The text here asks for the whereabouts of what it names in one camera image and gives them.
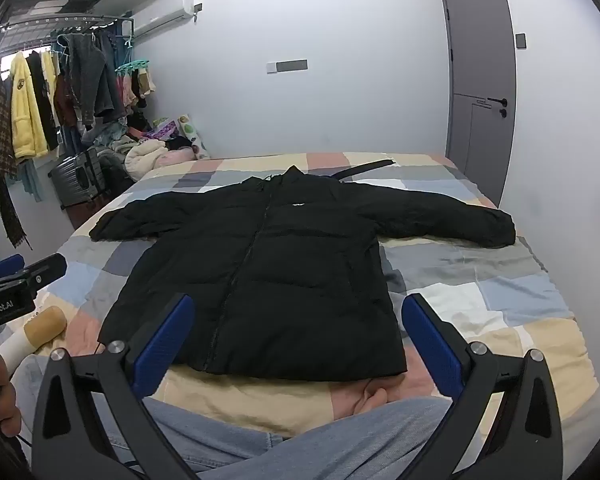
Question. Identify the spotted white pillow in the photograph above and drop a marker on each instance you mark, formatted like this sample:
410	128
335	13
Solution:
192	132

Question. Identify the black hanging garment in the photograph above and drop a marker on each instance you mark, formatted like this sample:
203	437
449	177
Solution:
41	100

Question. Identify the green clip hanger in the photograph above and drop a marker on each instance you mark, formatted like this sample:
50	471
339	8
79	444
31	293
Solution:
132	66

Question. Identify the black puffer jacket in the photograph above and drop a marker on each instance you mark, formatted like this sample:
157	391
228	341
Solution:
290	270

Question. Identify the person's blue jeans legs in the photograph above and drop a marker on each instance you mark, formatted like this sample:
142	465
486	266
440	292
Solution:
305	450

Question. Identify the cream fleece garment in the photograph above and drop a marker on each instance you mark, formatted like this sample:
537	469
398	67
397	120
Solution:
145	157

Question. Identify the dark wall switch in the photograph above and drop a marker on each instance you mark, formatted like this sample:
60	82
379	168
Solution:
520	40

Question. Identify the person's left hand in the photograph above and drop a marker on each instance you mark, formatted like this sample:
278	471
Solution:
1	395

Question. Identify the grey door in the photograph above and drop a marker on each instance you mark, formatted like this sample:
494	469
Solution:
475	60

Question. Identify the teal garment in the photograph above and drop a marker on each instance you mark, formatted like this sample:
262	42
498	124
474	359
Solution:
30	180

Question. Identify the grey white wall panel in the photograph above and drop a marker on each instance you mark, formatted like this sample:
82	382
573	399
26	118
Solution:
290	66

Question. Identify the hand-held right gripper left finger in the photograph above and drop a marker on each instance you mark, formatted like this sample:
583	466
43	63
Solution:
160	345

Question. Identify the white air conditioner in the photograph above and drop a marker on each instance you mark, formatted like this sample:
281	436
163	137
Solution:
165	12

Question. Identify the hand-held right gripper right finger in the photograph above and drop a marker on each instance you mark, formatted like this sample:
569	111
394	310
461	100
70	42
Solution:
430	345

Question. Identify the grey denim jacket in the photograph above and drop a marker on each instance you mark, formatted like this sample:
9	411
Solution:
92	75

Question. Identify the black belt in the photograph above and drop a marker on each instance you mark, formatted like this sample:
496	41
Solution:
360	167

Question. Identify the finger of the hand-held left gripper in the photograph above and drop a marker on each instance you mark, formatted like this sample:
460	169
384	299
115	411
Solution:
45	271
5	266

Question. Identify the metal clothes drying rack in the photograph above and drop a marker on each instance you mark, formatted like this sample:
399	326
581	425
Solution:
55	17

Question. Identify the dark grey suitcase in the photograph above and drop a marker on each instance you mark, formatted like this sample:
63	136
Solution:
75	177

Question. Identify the pink garment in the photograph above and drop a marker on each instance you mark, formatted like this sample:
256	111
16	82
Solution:
177	156

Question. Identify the bed with checkered cover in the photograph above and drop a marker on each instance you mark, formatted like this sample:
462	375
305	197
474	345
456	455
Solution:
505	300

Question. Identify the cream yellow cylinder pillow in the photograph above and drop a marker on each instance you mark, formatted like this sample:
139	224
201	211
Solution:
35	335

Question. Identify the yellow fleece jacket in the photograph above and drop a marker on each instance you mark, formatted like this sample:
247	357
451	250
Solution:
25	105

